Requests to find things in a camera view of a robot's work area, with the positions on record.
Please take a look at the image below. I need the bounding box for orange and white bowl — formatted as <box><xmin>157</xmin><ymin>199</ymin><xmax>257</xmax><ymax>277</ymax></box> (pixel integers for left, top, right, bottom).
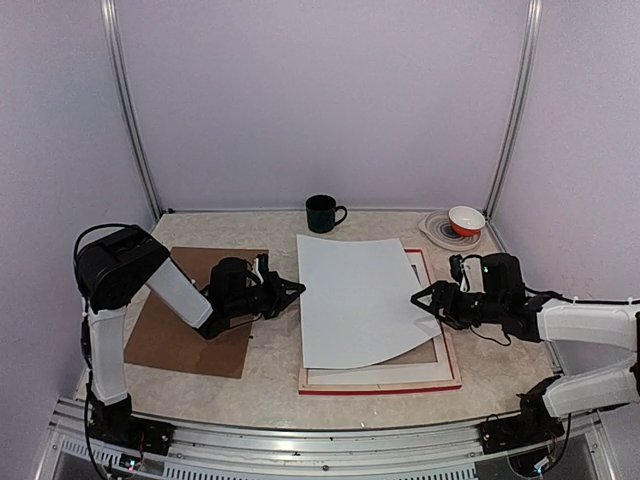
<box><xmin>448</xmin><ymin>206</ymin><xmax>486</xmax><ymax>237</ymax></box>

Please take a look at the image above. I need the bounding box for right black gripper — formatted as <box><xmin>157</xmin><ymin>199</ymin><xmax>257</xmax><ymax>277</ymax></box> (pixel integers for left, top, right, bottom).
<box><xmin>412</xmin><ymin>280</ymin><xmax>506</xmax><ymax>330</ymax></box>

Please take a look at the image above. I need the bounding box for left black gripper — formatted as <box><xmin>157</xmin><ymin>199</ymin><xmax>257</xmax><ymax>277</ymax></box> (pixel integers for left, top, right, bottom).
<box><xmin>227</xmin><ymin>271</ymin><xmax>306</xmax><ymax>320</ymax></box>

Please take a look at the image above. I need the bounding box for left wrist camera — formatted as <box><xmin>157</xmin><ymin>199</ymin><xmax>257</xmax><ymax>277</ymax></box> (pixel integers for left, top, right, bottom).
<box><xmin>253</xmin><ymin>253</ymin><xmax>269</xmax><ymax>282</ymax></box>

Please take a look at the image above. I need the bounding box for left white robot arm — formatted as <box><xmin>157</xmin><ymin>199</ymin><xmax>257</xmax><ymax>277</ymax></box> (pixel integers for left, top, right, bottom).
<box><xmin>73</xmin><ymin>223</ymin><xmax>306</xmax><ymax>445</ymax></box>

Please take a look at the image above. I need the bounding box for dark green mug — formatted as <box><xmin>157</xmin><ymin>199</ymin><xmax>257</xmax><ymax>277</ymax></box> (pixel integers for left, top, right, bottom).
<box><xmin>305</xmin><ymin>194</ymin><xmax>348</xmax><ymax>234</ymax></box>

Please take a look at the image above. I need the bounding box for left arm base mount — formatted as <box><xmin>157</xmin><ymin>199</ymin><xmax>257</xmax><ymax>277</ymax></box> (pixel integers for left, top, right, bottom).
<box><xmin>88</xmin><ymin>416</ymin><xmax>175</xmax><ymax>456</ymax></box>

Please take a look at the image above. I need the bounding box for aluminium post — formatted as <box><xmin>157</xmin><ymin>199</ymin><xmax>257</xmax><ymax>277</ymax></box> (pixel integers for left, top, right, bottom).
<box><xmin>484</xmin><ymin>0</ymin><xmax>543</xmax><ymax>222</ymax></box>
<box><xmin>100</xmin><ymin>0</ymin><xmax>164</xmax><ymax>221</ymax></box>

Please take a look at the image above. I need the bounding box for brown cardboard backing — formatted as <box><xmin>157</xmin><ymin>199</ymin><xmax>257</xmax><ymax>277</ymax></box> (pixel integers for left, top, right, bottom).
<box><xmin>124</xmin><ymin>247</ymin><xmax>263</xmax><ymax>379</ymax></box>

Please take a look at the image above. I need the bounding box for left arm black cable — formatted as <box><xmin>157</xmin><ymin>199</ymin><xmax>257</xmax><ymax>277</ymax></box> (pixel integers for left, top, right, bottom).
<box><xmin>72</xmin><ymin>222</ymin><xmax>141</xmax><ymax>480</ymax></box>

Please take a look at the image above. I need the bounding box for white mat board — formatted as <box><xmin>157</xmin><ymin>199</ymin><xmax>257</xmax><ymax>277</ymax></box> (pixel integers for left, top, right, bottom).
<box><xmin>299</xmin><ymin>250</ymin><xmax>461</xmax><ymax>396</ymax></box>

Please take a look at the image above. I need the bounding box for aluminium front rail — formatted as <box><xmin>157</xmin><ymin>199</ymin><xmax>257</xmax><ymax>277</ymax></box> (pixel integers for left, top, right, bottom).
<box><xmin>29</xmin><ymin>394</ymin><xmax>616</xmax><ymax>480</ymax></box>

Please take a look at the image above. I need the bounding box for red wooden picture frame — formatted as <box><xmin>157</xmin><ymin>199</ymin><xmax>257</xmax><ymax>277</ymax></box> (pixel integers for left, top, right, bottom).
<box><xmin>297</xmin><ymin>247</ymin><xmax>464</xmax><ymax>397</ymax></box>

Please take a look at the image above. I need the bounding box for cat and books photo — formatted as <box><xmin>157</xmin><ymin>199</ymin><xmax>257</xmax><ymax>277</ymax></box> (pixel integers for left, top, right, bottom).
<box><xmin>297</xmin><ymin>235</ymin><xmax>441</xmax><ymax>370</ymax></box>

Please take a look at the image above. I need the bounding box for right aluminium post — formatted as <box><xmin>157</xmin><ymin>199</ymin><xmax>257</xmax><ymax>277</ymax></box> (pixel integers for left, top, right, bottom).
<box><xmin>484</xmin><ymin>0</ymin><xmax>543</xmax><ymax>222</ymax></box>

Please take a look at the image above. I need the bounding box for left aluminium post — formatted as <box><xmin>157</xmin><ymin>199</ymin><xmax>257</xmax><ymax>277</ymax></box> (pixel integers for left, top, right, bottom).
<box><xmin>100</xmin><ymin>0</ymin><xmax>164</xmax><ymax>221</ymax></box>

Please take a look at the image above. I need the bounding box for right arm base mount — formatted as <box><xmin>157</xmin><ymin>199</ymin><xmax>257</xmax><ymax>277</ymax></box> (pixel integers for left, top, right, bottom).
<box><xmin>478</xmin><ymin>409</ymin><xmax>565</xmax><ymax>455</ymax></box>

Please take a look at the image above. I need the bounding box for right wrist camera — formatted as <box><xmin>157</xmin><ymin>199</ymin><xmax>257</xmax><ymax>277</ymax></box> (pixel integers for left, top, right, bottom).
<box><xmin>449</xmin><ymin>254</ymin><xmax>470</xmax><ymax>292</ymax></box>

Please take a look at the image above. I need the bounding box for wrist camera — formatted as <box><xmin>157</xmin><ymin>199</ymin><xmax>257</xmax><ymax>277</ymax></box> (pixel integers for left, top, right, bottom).
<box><xmin>449</xmin><ymin>254</ymin><xmax>470</xmax><ymax>292</ymax></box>
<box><xmin>253</xmin><ymin>253</ymin><xmax>269</xmax><ymax>282</ymax></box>

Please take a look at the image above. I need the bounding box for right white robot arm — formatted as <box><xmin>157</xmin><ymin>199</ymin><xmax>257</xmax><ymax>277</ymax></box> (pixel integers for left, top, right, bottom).
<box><xmin>411</xmin><ymin>253</ymin><xmax>639</xmax><ymax>448</ymax></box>

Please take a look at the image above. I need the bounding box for white patterned plate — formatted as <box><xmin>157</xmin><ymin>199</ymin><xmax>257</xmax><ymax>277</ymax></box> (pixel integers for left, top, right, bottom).
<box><xmin>418</xmin><ymin>210</ymin><xmax>482</xmax><ymax>253</ymax></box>

